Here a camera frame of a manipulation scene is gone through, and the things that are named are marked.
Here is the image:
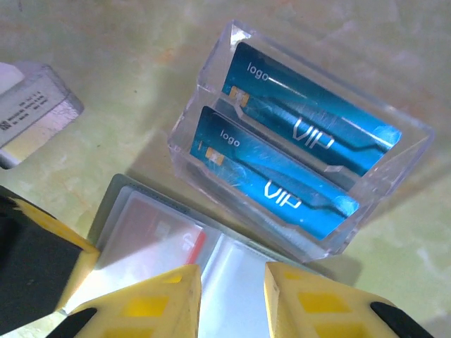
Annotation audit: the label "blue VIP card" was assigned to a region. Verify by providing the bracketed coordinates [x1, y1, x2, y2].
[189, 105, 360, 240]
[221, 42, 403, 177]

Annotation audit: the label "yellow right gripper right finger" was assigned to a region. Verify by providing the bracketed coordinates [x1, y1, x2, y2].
[264, 261, 435, 338]

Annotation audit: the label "clear grey card holder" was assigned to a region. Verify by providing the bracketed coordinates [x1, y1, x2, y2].
[59, 173, 335, 338]

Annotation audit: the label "red VIP card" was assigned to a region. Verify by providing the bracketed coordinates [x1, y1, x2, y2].
[125, 196, 207, 265]

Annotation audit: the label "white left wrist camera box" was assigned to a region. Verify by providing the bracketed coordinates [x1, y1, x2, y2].
[0, 61, 85, 170]

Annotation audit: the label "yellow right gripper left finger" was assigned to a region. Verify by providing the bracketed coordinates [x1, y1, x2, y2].
[52, 264, 202, 338]

